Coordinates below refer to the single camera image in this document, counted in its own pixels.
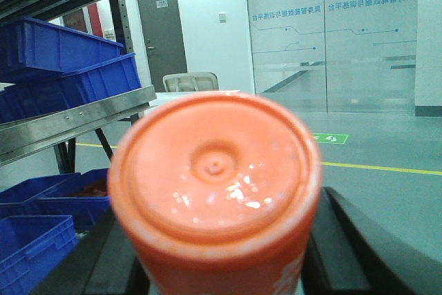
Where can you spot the orange cylindrical capacitor 4680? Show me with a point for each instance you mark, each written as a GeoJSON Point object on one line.
{"type": "Point", "coordinates": [217, 193]}

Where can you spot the blue bin lower far right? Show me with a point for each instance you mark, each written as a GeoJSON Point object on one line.
{"type": "Point", "coordinates": [21, 199]}

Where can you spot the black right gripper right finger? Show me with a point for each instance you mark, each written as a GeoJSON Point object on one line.
{"type": "Point", "coordinates": [349, 253]}

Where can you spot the blue bin with red bags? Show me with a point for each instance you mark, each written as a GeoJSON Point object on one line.
{"type": "Point", "coordinates": [86, 211]}

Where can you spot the steel shelf rail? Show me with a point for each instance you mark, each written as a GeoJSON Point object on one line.
{"type": "Point", "coordinates": [25, 137]}

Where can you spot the grey door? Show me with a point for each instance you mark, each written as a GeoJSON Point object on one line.
{"type": "Point", "coordinates": [163, 39]}

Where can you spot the frosted glass partition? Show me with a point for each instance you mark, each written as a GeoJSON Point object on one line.
{"type": "Point", "coordinates": [335, 56]}

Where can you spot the large blue bin behind capacitor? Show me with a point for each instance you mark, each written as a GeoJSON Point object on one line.
{"type": "Point", "coordinates": [34, 48]}

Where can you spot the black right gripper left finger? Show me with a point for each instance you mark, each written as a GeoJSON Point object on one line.
{"type": "Point", "coordinates": [104, 262]}

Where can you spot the blue bin upper right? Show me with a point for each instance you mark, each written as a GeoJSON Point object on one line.
{"type": "Point", "coordinates": [90, 84]}

